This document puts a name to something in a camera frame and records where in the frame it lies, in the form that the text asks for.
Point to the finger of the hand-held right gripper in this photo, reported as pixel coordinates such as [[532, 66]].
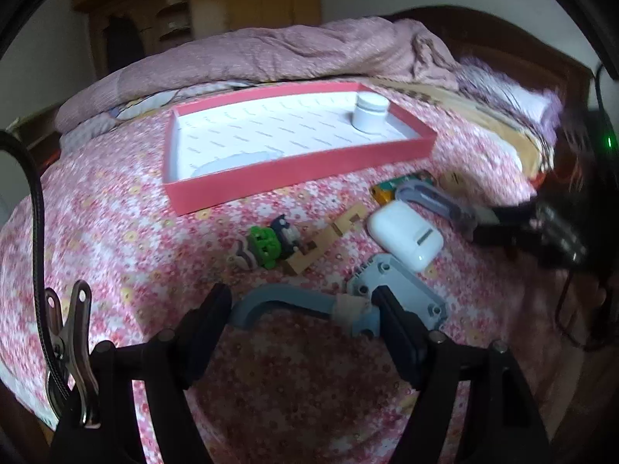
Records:
[[508, 239], [508, 216]]

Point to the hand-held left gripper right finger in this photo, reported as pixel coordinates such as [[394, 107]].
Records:
[[396, 331]]

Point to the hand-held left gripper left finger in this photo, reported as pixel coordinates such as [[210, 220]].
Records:
[[213, 321]]

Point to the grey building plate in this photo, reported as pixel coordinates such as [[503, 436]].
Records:
[[416, 290]]

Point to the green and navy toy figure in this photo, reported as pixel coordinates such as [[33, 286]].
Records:
[[263, 246]]

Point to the white earbuds case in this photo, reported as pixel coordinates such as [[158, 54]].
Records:
[[404, 234]]

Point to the red cardboard box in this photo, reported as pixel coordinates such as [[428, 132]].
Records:
[[290, 174]]

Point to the lilac white cloth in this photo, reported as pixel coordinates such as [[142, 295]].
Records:
[[512, 92]]

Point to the orange green card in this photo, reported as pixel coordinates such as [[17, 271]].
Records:
[[384, 192]]

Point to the metal spring clip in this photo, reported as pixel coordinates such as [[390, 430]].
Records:
[[77, 338]]

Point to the pink floral bedsheet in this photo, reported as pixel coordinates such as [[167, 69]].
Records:
[[121, 203]]

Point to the white round jar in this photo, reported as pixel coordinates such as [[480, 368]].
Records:
[[370, 113]]

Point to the dark wooden headboard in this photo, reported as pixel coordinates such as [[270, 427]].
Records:
[[508, 34]]

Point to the bedside shelf desk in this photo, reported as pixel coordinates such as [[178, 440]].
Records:
[[34, 130]]

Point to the pink quilt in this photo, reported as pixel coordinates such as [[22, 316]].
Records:
[[290, 48]]

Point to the dark hanging coat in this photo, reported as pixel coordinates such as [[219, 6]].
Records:
[[124, 43]]

